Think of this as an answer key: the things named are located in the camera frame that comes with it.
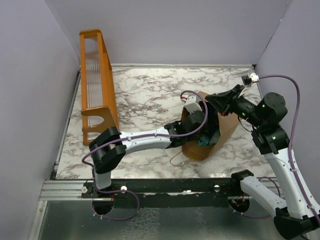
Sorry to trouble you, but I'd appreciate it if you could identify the green snack packet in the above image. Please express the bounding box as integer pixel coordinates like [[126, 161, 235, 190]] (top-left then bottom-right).
[[197, 131, 221, 146]]

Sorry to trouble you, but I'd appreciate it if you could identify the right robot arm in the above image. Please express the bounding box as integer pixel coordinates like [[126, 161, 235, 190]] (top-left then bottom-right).
[[205, 84, 320, 240]]

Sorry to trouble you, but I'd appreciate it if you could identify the brown paper bag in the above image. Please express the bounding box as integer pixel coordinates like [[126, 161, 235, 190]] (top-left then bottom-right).
[[180, 101, 239, 163]]

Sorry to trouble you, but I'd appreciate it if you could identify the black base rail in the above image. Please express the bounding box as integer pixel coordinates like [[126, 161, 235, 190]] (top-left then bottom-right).
[[81, 178, 250, 212]]

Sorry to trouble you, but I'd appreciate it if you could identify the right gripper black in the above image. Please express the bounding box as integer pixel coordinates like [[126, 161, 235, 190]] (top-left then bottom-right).
[[205, 83, 265, 128]]

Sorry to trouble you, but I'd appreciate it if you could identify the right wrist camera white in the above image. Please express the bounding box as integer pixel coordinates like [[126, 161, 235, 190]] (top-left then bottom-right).
[[241, 70, 260, 87]]

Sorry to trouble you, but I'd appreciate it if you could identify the orange wooden rack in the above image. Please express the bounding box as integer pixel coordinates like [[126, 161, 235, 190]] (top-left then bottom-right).
[[79, 29, 119, 146]]

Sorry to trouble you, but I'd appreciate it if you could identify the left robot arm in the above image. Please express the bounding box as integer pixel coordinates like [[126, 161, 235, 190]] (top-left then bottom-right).
[[89, 95, 219, 198]]

